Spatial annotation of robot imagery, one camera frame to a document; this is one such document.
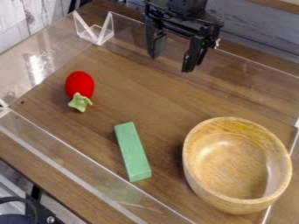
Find red felt strawberry toy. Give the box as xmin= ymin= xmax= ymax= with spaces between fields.
xmin=64 ymin=71 xmax=95 ymax=112

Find black cable loop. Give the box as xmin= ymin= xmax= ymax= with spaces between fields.
xmin=0 ymin=196 xmax=40 ymax=224

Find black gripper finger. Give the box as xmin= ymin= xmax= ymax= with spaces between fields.
xmin=182 ymin=36 xmax=209 ymax=73
xmin=146 ymin=20 xmax=167 ymax=59

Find wooden bowl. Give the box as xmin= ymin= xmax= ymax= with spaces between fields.
xmin=182 ymin=116 xmax=293 ymax=214

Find green rectangular block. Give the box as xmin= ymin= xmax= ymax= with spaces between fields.
xmin=115 ymin=122 xmax=152 ymax=182

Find black clamp bracket with screw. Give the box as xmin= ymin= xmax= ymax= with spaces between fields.
xmin=24 ymin=195 xmax=66 ymax=224

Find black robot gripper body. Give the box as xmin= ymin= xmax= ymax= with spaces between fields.
xmin=144 ymin=0 xmax=225 ymax=48

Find clear acrylic tray walls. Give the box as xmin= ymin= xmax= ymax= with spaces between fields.
xmin=0 ymin=6 xmax=299 ymax=224

